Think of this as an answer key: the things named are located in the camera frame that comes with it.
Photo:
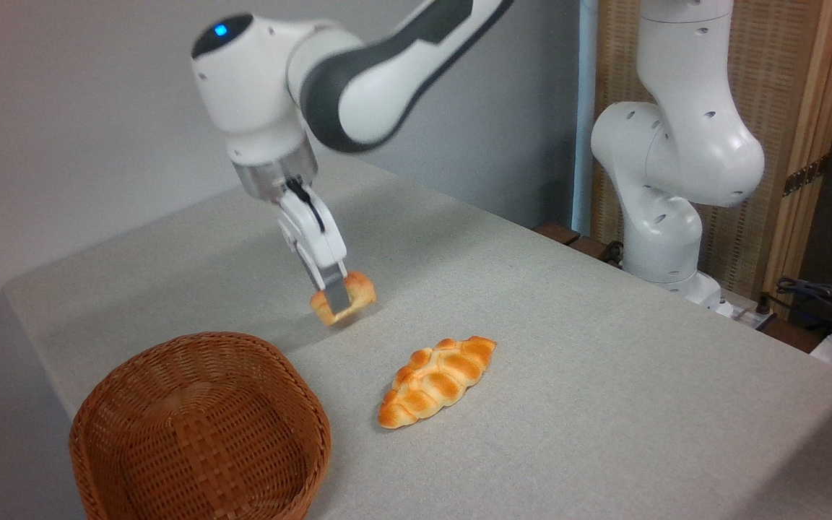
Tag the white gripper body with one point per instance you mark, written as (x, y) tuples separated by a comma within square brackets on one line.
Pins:
[(315, 245)]

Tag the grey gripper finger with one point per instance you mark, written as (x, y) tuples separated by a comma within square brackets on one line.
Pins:
[(335, 292)]

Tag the round orange bread roll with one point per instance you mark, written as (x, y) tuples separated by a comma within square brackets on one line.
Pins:
[(362, 289)]

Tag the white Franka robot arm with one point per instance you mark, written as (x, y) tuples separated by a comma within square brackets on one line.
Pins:
[(257, 72)]

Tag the long braided bread loaf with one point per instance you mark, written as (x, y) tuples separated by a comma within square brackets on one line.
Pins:
[(436, 379)]

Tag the brown woven wicker basket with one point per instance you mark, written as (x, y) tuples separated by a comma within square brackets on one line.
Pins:
[(192, 433)]

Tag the light blue vertical pipe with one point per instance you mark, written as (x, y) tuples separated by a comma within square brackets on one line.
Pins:
[(583, 108)]

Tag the metal screen hinge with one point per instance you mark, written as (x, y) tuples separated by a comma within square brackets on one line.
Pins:
[(806, 175)]

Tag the wood and rattan folding screen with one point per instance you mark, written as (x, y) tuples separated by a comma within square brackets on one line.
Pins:
[(784, 72)]

